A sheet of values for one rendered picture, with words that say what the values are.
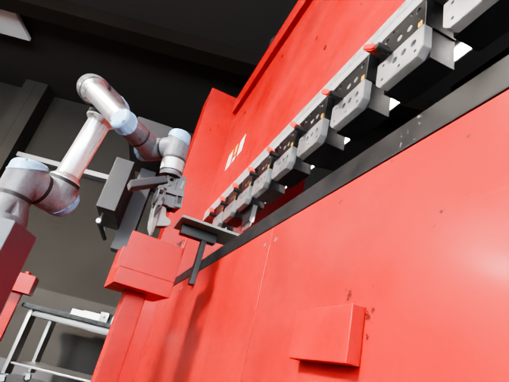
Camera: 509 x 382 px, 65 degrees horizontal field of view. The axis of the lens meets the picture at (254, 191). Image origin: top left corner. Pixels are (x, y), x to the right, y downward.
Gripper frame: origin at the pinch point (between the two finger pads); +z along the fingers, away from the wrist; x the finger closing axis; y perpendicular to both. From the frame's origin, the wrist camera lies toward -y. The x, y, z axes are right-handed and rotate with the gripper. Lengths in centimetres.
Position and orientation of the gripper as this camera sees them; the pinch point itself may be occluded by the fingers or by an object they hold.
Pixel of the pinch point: (149, 230)
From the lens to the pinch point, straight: 125.2
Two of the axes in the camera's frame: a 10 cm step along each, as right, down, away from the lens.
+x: -4.6, 2.8, 8.4
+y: 8.8, 3.0, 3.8
